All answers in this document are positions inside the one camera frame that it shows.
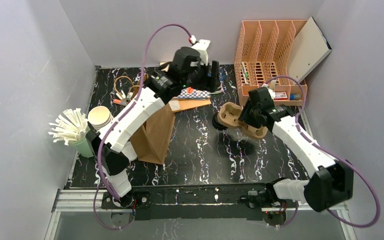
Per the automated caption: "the checkered paper sheet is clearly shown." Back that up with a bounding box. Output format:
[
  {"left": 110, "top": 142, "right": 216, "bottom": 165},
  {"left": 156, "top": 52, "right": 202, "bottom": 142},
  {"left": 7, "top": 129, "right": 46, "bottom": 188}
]
[{"left": 169, "top": 87, "right": 211, "bottom": 113}]

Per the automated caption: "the brown paper bag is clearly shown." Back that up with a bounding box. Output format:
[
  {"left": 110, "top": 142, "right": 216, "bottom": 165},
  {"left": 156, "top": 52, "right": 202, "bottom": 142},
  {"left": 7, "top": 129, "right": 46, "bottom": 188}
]
[{"left": 126, "top": 88, "right": 175, "bottom": 165}]

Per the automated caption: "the cardboard cup carrier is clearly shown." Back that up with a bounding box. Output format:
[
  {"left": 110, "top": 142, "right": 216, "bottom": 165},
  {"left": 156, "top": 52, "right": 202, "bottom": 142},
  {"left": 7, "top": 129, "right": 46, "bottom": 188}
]
[{"left": 215, "top": 102, "right": 269, "bottom": 140}]

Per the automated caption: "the black coffee cup lid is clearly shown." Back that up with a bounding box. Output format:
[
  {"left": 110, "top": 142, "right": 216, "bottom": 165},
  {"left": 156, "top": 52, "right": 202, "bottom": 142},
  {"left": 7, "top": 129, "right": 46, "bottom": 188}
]
[{"left": 237, "top": 139, "right": 256, "bottom": 155}]

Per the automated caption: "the orange file organizer rack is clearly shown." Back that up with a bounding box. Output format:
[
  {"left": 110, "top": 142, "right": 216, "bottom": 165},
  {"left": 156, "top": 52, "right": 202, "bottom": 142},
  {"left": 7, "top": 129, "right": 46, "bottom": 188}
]
[{"left": 234, "top": 20, "right": 308, "bottom": 106}]

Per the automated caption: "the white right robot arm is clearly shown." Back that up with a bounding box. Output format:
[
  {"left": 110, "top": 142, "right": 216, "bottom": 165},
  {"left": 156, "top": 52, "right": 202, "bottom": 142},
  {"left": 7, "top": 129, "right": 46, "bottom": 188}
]
[{"left": 239, "top": 87, "right": 354, "bottom": 212}]

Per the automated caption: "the green cup of stirrers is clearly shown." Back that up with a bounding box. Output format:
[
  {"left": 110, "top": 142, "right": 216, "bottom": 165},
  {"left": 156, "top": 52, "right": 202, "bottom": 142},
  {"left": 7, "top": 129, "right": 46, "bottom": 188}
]
[{"left": 48, "top": 108, "right": 95, "bottom": 158}]

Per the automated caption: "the white folder board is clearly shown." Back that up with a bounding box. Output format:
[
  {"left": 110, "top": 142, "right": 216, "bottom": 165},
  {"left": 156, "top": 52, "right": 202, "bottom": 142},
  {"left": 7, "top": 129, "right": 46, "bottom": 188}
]
[{"left": 286, "top": 17, "right": 332, "bottom": 82}]

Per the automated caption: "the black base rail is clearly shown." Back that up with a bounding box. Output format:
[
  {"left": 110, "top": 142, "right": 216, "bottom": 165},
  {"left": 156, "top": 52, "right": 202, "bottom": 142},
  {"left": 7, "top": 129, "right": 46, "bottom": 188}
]
[{"left": 120, "top": 183, "right": 295, "bottom": 213}]

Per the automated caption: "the stack of white lids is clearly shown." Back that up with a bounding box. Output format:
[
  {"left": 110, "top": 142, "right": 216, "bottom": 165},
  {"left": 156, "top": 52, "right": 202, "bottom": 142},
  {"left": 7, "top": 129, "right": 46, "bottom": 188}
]
[{"left": 87, "top": 106, "right": 114, "bottom": 131}]

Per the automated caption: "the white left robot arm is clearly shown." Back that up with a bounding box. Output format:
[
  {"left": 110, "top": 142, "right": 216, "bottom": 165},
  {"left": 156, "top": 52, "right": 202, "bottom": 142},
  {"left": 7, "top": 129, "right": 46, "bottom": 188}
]
[{"left": 86, "top": 39, "right": 220, "bottom": 200}]

